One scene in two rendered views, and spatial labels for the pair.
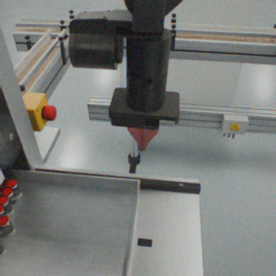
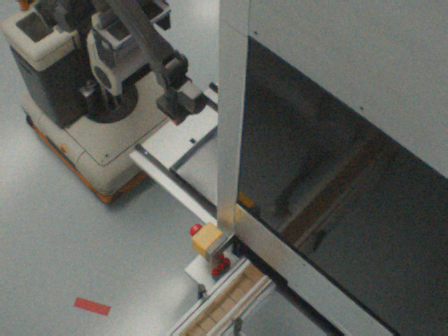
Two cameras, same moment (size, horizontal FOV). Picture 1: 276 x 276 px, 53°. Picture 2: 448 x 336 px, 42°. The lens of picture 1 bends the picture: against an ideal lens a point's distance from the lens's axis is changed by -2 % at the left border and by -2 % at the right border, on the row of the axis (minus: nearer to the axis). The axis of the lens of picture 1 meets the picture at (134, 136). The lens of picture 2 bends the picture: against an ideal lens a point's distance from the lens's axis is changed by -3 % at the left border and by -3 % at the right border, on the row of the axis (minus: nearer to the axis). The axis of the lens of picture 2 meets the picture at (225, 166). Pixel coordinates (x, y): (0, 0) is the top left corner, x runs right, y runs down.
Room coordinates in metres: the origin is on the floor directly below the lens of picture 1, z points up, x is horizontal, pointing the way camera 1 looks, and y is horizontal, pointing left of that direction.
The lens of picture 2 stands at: (1.05, 0.65, 2.52)
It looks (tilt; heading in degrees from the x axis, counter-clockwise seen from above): 60 degrees down; 215
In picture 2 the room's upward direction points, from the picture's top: 2 degrees clockwise
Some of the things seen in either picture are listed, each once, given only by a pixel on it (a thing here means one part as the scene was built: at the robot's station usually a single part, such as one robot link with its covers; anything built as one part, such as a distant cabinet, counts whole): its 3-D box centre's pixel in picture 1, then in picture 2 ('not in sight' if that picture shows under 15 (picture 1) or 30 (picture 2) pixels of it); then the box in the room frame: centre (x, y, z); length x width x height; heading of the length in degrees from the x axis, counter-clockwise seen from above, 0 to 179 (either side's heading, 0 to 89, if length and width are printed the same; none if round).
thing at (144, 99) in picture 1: (146, 90); (175, 99); (0.34, -0.02, 1.19); 0.10 x 0.07 x 0.07; 83
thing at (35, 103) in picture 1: (31, 111); (209, 242); (0.56, 0.26, 0.99); 0.08 x 0.07 x 0.07; 83
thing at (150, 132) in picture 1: (136, 127); not in sight; (0.35, 0.00, 1.12); 0.07 x 0.07 x 0.09; 83
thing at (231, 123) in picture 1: (233, 124); not in sight; (1.11, -0.52, 0.50); 0.12 x 0.05 x 0.09; 83
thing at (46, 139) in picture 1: (29, 142); (216, 271); (0.58, 0.30, 0.87); 0.14 x 0.13 x 0.02; 83
